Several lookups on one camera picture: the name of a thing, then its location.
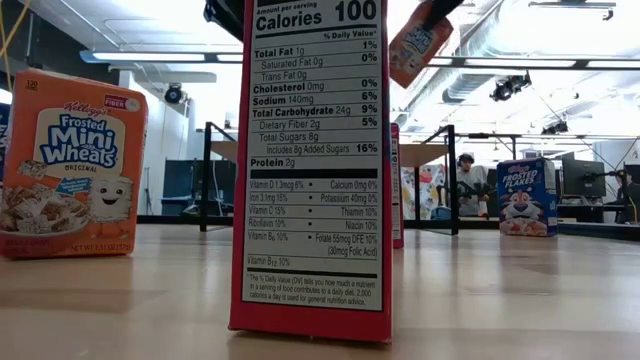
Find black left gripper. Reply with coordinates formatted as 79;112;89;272
202;0;246;43

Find orange Frosted Mini Wheats box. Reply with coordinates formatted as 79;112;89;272
0;68;150;260
388;0;455;90

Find red Froot Loops box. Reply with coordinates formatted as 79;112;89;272
228;0;395;345
389;122;405;250

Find blue Frosted Flakes box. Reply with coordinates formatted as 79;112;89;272
496;157;560;238
0;103;12;184

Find long linear ceiling light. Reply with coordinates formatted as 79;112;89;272
79;49;640;71

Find black ceiling spotlight cluster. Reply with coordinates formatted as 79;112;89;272
489;72;533;103

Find small black ceiling spotlight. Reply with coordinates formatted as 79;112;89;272
541;119;570;136

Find dark blue partition panel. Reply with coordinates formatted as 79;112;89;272
160;159;237;216

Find person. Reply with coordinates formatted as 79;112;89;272
455;152;494;219
613;169;640;225

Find colourful patterned white cloth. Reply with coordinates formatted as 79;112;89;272
401;163;447;221

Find dark office desk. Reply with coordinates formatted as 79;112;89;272
557;197;626;225

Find silver ceiling air duct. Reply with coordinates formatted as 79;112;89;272
407;0;556;119

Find black wall-mounted camera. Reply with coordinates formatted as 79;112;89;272
163;82;185;105

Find black ceiling rail fixture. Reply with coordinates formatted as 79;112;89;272
528;0;617;22

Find wooden shelf black metal frame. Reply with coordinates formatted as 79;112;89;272
199;121;460;236

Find black metal frame stand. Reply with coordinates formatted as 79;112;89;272
457;131;640;176

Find black aluminium table frame rails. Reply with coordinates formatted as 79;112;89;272
137;213;640;242

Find yellow cable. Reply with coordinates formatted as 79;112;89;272
0;0;31;94

